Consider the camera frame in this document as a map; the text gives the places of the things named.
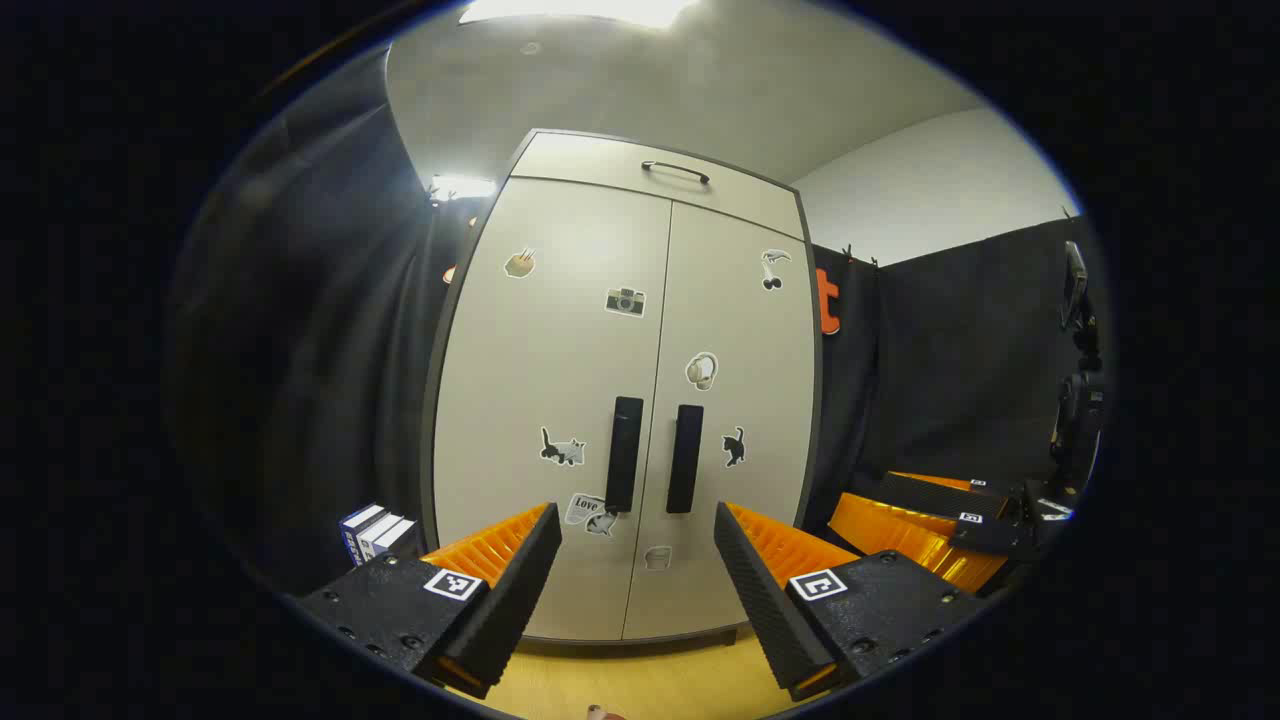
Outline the thin curved black cabinet handle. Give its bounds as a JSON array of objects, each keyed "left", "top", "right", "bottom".
[{"left": 641, "top": 160, "right": 712, "bottom": 187}]

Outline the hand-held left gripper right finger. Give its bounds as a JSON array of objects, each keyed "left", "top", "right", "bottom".
[{"left": 714, "top": 502, "right": 989, "bottom": 702}]

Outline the black door handle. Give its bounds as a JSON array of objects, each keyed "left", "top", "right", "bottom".
[
  {"left": 604, "top": 396, "right": 645, "bottom": 515},
  {"left": 666, "top": 404, "right": 705, "bottom": 515}
]

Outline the white double-door shoe cabinet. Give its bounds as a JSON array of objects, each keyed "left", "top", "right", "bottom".
[{"left": 420, "top": 128, "right": 826, "bottom": 651}]

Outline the ceiling light panel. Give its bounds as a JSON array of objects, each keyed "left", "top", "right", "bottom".
[{"left": 458, "top": 0, "right": 701, "bottom": 29}]

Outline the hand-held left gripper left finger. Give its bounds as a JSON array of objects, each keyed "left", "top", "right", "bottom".
[{"left": 298, "top": 502, "right": 563, "bottom": 700}]

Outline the white shoe cabinet door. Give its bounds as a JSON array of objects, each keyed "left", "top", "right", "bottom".
[
  {"left": 622, "top": 200, "right": 823, "bottom": 641},
  {"left": 432, "top": 177, "right": 673, "bottom": 641}
]

